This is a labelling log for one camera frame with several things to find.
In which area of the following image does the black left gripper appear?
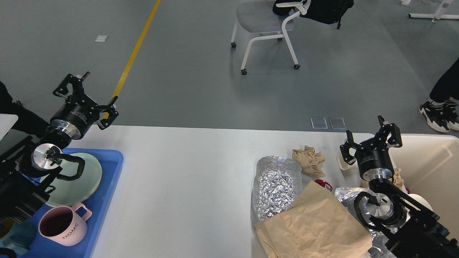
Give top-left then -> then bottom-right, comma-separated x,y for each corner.
51,71 -> 119,139

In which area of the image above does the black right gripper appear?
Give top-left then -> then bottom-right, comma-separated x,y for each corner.
340,115 -> 403,181

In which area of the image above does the brown paper bag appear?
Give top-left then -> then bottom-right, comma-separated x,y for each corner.
255,181 -> 372,258

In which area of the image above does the light green plate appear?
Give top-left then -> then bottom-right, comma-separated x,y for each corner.
46,152 -> 102,207

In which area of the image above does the aluminium foil sheet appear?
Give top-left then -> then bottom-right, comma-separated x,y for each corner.
251,156 -> 302,221

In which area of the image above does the pink HOME mug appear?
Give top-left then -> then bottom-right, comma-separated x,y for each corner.
38,202 -> 92,246

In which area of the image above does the teal mug yellow inside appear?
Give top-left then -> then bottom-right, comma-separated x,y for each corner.
0,218 -> 37,255

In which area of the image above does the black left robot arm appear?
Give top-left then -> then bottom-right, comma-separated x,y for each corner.
0,72 -> 119,224

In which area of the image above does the foil piece under arm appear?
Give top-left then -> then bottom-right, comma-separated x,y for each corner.
335,187 -> 395,258

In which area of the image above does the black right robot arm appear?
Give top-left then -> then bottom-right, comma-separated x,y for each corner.
340,116 -> 459,258

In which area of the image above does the white paper cup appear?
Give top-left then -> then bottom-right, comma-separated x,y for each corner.
336,151 -> 358,171

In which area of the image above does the crumpled napkin by bin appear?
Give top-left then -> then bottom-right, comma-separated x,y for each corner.
392,168 -> 404,189

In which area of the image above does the beige plastic bin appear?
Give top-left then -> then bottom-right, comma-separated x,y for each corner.
389,134 -> 459,239

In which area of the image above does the person dark clothing left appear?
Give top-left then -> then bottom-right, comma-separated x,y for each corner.
0,82 -> 50,138

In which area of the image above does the crumpled brown napkin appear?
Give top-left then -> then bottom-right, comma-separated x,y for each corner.
292,145 -> 326,178

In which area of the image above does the blue plastic tray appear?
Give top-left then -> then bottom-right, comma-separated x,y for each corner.
23,148 -> 124,258

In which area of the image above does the person black sneakers right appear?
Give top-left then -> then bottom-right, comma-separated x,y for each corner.
418,60 -> 459,133

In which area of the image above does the black backpack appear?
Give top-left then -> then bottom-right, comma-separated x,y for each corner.
273,0 -> 354,29

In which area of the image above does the white stand base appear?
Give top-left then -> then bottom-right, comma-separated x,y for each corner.
408,0 -> 459,22

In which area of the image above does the white grey office chair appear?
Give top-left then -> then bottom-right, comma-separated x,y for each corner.
231,0 -> 311,75

